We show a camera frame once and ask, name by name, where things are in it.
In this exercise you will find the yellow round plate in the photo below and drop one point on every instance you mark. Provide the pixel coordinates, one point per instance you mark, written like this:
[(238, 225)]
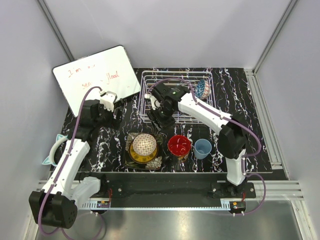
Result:
[(140, 159)]

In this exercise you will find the white whiteboard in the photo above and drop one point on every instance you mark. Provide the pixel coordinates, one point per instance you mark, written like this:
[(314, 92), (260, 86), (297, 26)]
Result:
[(110, 69)]

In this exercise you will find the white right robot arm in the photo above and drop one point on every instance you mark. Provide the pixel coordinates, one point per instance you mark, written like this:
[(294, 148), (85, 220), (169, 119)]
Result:
[(232, 138)]

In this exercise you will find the blue patterned bowl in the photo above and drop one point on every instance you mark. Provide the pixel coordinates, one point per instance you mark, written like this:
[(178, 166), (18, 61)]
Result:
[(200, 89)]

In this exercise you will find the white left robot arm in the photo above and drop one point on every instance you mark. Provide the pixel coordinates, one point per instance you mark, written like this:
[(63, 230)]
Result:
[(57, 203)]

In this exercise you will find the beige red patterned bowl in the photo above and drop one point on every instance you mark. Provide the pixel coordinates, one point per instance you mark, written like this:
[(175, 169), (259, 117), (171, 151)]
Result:
[(144, 144)]

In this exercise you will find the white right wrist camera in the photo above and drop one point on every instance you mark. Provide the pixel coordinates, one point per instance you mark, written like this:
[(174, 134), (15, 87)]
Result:
[(155, 104)]

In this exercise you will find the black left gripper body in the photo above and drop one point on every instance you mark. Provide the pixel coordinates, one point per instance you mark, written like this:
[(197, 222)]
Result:
[(106, 119)]

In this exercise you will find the black floral square plate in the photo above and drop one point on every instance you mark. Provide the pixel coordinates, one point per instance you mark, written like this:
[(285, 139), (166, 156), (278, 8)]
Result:
[(156, 164)]

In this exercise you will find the white wire dish rack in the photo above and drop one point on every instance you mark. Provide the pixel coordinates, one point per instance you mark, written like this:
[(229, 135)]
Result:
[(192, 75)]

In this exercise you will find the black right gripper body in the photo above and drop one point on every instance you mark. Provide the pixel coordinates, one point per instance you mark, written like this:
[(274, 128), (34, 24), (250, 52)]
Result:
[(162, 115)]

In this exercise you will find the light blue plastic cup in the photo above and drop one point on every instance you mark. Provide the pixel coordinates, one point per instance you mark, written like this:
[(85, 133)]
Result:
[(202, 148)]

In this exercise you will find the black marble mat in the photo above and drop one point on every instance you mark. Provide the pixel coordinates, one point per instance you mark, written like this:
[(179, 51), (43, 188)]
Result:
[(233, 96)]

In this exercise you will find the teal cat ear headphones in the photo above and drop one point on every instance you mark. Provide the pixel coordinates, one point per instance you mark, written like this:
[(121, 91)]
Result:
[(50, 160)]

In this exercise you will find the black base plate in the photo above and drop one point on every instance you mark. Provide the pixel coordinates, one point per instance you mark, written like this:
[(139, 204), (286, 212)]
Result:
[(171, 190)]

